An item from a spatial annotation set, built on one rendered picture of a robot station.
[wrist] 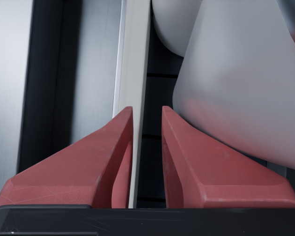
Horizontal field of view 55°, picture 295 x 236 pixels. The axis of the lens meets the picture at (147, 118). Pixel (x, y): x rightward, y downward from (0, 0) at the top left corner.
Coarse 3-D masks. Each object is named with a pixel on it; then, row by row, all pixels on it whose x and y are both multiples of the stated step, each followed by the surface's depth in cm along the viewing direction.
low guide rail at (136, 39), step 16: (128, 0) 14; (144, 0) 14; (128, 16) 14; (144, 16) 14; (128, 32) 14; (144, 32) 14; (128, 48) 14; (144, 48) 14; (128, 64) 14; (144, 64) 14; (128, 80) 14; (144, 80) 15; (128, 96) 14; (144, 96) 16
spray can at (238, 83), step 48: (240, 0) 3; (288, 0) 2; (192, 48) 6; (240, 48) 3; (288, 48) 2; (192, 96) 7; (240, 96) 4; (288, 96) 2; (240, 144) 6; (288, 144) 3
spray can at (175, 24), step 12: (156, 0) 12; (168, 0) 11; (180, 0) 10; (192, 0) 10; (156, 12) 14; (168, 12) 12; (180, 12) 11; (192, 12) 11; (156, 24) 16; (168, 24) 13; (180, 24) 12; (192, 24) 12; (156, 36) 17; (168, 36) 15; (180, 36) 14; (168, 48) 17; (180, 48) 16
